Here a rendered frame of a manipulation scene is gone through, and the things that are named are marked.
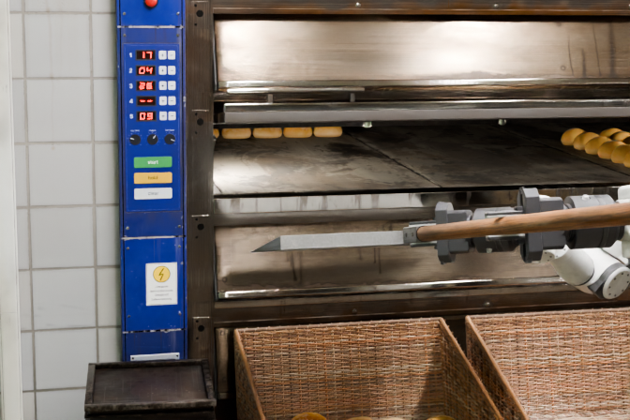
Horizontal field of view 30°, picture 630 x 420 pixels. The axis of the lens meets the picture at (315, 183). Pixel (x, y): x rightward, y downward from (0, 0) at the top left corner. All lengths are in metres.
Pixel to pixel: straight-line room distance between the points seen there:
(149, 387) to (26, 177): 0.58
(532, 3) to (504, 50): 0.14
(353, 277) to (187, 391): 0.57
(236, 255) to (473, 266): 0.62
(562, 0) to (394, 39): 0.45
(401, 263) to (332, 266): 0.18
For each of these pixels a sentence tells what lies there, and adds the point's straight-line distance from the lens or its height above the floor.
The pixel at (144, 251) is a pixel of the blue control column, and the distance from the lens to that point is 2.88.
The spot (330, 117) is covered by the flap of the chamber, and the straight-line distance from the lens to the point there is 2.77.
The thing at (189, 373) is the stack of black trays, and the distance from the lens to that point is 2.80.
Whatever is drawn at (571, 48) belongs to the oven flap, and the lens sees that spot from 3.12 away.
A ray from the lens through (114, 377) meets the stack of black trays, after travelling 2.79.
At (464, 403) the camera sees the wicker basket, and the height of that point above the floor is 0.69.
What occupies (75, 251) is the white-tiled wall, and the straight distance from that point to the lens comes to 2.90.
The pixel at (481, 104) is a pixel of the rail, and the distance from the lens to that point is 2.88.
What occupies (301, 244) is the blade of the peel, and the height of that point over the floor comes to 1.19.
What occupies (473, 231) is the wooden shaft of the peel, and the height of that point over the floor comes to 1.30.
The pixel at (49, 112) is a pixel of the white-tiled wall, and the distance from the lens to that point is 2.84.
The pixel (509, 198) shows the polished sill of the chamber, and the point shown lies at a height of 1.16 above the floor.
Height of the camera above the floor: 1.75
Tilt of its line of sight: 10 degrees down
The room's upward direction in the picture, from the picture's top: 1 degrees clockwise
